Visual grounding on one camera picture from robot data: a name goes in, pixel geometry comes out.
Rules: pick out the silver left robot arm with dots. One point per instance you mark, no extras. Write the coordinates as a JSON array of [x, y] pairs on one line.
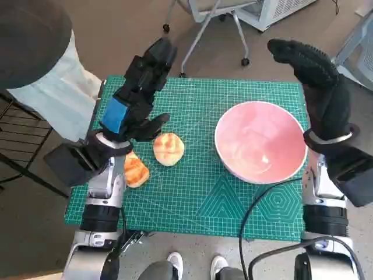
[[102, 186]]

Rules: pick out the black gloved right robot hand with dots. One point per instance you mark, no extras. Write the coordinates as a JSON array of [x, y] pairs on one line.
[[323, 96]]

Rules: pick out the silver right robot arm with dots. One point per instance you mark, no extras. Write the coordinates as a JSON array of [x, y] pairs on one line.
[[325, 216]]

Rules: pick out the pink bowl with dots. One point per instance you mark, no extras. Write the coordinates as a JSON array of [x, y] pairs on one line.
[[259, 140]]

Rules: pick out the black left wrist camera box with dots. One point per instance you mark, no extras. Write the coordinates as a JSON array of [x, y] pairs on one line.
[[70, 166]]

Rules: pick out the grey office chair with casters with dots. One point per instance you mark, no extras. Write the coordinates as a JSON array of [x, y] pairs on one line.
[[212, 11]]

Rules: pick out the white cabinet with grille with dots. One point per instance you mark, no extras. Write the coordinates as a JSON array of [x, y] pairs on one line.
[[271, 11]]

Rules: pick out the metal table leg bracket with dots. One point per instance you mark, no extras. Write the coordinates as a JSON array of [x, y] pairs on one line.
[[135, 237]]

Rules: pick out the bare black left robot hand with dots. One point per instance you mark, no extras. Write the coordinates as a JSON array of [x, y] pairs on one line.
[[137, 87]]

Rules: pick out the green cutting mat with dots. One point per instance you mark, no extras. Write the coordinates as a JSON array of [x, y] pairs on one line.
[[189, 192]]

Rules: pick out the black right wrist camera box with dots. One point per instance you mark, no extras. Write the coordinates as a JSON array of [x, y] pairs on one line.
[[352, 175]]

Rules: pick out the long braided toy bread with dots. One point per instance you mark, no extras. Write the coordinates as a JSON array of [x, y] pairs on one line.
[[137, 172]]

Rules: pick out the grey metal cart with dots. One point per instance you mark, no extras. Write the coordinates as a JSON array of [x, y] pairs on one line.
[[361, 58]]

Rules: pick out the person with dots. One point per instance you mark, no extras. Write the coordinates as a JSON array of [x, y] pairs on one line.
[[157, 269], [43, 58]]

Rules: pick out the round toy bread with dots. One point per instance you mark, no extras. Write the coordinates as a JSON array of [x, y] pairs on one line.
[[169, 150]]

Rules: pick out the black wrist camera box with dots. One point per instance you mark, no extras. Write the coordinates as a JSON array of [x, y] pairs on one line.
[[70, 166], [352, 175]]

